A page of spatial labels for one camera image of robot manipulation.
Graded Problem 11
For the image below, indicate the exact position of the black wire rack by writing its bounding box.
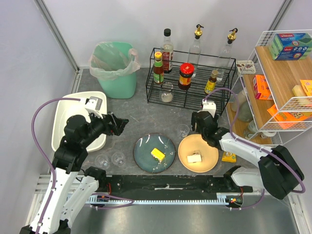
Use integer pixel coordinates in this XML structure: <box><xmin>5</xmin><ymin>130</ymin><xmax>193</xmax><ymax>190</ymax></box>
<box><xmin>145</xmin><ymin>47</ymin><xmax>236</xmax><ymax>115</ymax></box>

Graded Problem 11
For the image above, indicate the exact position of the clear bottle on shelf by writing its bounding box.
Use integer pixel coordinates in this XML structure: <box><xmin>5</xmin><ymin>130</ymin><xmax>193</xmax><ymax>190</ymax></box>
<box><xmin>243</xmin><ymin>120</ymin><xmax>258</xmax><ymax>139</ymax></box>

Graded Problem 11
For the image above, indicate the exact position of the orange box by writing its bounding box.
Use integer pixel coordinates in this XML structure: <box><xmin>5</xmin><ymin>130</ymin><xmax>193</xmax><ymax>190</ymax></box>
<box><xmin>253</xmin><ymin>75</ymin><xmax>273</xmax><ymax>100</ymax></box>

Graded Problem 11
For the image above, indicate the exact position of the clear pink bin liner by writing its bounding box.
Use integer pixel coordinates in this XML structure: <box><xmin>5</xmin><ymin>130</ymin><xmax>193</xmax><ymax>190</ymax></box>
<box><xmin>88</xmin><ymin>42</ymin><xmax>141</xmax><ymax>81</ymax></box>

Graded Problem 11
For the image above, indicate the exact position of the orange snack bag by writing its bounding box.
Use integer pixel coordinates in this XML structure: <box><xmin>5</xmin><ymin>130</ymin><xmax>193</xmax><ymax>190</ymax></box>
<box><xmin>267</xmin><ymin>104</ymin><xmax>312</xmax><ymax>130</ymax></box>

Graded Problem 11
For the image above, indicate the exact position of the small clear glass cup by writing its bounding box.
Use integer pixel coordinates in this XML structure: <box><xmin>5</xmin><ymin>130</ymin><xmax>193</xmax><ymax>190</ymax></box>
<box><xmin>177</xmin><ymin>124</ymin><xmax>190</xmax><ymax>139</ymax></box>

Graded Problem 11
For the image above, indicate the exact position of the glass oil bottle gold spout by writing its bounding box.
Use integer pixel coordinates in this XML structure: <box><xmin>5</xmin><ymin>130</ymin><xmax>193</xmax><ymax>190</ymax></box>
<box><xmin>187</xmin><ymin>24</ymin><xmax>204</xmax><ymax>76</ymax></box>

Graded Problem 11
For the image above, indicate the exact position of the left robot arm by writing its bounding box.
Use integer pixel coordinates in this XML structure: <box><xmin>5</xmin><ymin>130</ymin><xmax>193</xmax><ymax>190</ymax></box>
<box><xmin>20</xmin><ymin>112</ymin><xmax>129</xmax><ymax>234</ymax></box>

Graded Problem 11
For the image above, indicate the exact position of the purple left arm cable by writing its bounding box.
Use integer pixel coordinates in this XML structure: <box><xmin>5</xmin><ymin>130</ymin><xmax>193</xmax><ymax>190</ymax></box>
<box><xmin>31</xmin><ymin>97</ymin><xmax>135</xmax><ymax>234</ymax></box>

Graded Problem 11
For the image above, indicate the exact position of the white wire shelf unit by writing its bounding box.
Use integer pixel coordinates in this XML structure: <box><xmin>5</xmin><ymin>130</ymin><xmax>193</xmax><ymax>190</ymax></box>
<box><xmin>233</xmin><ymin>31</ymin><xmax>312</xmax><ymax>146</ymax></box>

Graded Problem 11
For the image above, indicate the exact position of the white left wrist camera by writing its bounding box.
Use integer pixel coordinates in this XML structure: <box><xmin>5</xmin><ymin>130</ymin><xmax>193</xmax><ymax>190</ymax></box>
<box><xmin>79</xmin><ymin>96</ymin><xmax>103</xmax><ymax>119</ymax></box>

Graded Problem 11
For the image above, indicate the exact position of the green sponge pack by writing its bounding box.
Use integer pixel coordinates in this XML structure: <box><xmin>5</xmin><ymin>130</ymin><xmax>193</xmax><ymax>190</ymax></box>
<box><xmin>269</xmin><ymin>33</ymin><xmax>312</xmax><ymax>60</ymax></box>

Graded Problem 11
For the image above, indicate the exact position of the white cable duct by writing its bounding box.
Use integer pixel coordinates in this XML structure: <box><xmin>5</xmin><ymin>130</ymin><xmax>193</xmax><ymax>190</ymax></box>
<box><xmin>85</xmin><ymin>195</ymin><xmax>229</xmax><ymax>205</ymax></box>

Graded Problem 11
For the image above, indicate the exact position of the white rectangular basin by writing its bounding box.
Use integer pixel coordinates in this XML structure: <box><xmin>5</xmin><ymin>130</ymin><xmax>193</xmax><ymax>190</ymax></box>
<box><xmin>51</xmin><ymin>91</ymin><xmax>107</xmax><ymax>152</ymax></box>

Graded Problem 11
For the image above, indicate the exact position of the yellow M&Ms candy bag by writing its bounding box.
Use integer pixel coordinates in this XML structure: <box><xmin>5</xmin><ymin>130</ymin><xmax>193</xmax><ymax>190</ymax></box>
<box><xmin>221</xmin><ymin>152</ymin><xmax>236</xmax><ymax>163</ymax></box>

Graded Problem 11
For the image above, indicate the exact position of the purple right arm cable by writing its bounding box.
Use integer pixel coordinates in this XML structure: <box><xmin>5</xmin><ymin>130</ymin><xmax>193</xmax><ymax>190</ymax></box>
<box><xmin>202</xmin><ymin>87</ymin><xmax>307</xmax><ymax>210</ymax></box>

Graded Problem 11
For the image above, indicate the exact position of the blue ceramic plate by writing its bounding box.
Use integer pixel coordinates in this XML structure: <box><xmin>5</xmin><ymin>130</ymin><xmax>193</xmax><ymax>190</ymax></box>
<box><xmin>134</xmin><ymin>133</ymin><xmax>176</xmax><ymax>174</ymax></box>

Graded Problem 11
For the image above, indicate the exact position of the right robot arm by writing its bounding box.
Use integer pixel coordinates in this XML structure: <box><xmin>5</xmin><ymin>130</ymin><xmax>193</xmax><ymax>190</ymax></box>
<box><xmin>191</xmin><ymin>111</ymin><xmax>306</xmax><ymax>200</ymax></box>

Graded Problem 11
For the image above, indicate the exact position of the yellow sponge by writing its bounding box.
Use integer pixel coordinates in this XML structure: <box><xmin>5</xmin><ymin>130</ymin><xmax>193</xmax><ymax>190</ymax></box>
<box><xmin>292</xmin><ymin>85</ymin><xmax>307</xmax><ymax>98</ymax></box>

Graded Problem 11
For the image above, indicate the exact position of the yellow orange packet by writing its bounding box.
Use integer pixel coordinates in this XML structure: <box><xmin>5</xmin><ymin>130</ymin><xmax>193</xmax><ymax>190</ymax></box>
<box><xmin>300</xmin><ymin>79</ymin><xmax>312</xmax><ymax>97</ymax></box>

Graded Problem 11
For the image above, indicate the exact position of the sauce bottle yellow cap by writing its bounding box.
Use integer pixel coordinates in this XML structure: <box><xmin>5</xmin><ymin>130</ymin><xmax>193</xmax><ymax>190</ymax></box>
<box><xmin>153</xmin><ymin>51</ymin><xmax>164</xmax><ymax>84</ymax></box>

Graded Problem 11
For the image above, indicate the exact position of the yellow butter block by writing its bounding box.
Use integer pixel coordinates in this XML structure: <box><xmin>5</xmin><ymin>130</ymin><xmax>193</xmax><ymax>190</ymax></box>
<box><xmin>151</xmin><ymin>148</ymin><xmax>165</xmax><ymax>163</ymax></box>

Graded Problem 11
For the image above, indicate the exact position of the clear drinking glass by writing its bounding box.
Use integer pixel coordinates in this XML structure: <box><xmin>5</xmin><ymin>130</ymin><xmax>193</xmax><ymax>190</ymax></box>
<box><xmin>111</xmin><ymin>152</ymin><xmax>125</xmax><ymax>167</ymax></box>
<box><xmin>95</xmin><ymin>154</ymin><xmax>110</xmax><ymax>170</ymax></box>

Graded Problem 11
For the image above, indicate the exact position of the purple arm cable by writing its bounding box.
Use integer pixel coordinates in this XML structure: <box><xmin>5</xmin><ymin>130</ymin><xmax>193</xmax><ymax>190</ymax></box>
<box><xmin>31</xmin><ymin>97</ymin><xmax>135</xmax><ymax>234</ymax></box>
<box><xmin>202</xmin><ymin>87</ymin><xmax>307</xmax><ymax>210</ymax></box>

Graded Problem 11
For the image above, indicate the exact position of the glass jar with white powder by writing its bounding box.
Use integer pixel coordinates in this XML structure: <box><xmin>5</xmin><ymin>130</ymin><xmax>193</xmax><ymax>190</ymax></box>
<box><xmin>159</xmin><ymin>82</ymin><xmax>174</xmax><ymax>103</ymax></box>

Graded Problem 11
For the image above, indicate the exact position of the chili sauce jar red lid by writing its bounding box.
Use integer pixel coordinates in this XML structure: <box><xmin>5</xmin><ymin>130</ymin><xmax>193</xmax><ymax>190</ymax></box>
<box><xmin>178</xmin><ymin>63</ymin><xmax>195</xmax><ymax>90</ymax></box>

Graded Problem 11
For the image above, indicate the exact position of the beige pump bottle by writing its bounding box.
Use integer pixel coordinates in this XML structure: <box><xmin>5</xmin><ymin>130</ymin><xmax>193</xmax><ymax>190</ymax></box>
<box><xmin>231</xmin><ymin>89</ymin><xmax>247</xmax><ymax>112</ymax></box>

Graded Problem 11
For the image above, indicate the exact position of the small yellow label bottle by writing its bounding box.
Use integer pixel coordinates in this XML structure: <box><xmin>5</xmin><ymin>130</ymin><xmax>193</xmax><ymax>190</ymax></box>
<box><xmin>204</xmin><ymin>70</ymin><xmax>218</xmax><ymax>94</ymax></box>

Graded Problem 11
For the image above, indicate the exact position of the white chocolate box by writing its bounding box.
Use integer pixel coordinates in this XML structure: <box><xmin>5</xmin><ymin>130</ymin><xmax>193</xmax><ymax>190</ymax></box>
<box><xmin>236</xmin><ymin>60</ymin><xmax>256</xmax><ymax>74</ymax></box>

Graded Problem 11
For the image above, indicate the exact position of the white food block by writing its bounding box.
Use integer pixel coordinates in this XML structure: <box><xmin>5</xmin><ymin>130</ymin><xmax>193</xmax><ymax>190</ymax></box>
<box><xmin>187</xmin><ymin>153</ymin><xmax>202</xmax><ymax>163</ymax></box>

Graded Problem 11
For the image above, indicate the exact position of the beige round plate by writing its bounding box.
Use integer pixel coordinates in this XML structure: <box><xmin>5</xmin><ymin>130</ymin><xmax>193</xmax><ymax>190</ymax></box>
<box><xmin>178</xmin><ymin>134</ymin><xmax>219</xmax><ymax>173</ymax></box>

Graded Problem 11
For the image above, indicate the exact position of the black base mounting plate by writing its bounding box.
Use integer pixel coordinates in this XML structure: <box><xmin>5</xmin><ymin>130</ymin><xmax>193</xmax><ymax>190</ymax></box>
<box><xmin>98</xmin><ymin>175</ymin><xmax>253</xmax><ymax>200</ymax></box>

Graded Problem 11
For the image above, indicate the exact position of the dark vinegar bottle black cap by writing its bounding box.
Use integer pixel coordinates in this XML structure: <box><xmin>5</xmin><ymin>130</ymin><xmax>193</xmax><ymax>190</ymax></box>
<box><xmin>160</xmin><ymin>28</ymin><xmax>174</xmax><ymax>73</ymax></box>

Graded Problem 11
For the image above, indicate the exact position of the green trash bin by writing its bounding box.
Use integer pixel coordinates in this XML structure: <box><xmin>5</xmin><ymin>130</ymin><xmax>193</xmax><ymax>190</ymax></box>
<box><xmin>90</xmin><ymin>41</ymin><xmax>137</xmax><ymax>99</ymax></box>

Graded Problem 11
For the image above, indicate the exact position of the green soap dispenser bottle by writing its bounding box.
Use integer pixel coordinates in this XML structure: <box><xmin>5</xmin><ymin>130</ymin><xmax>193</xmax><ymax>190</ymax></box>
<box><xmin>238</xmin><ymin>101</ymin><xmax>253</xmax><ymax>122</ymax></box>

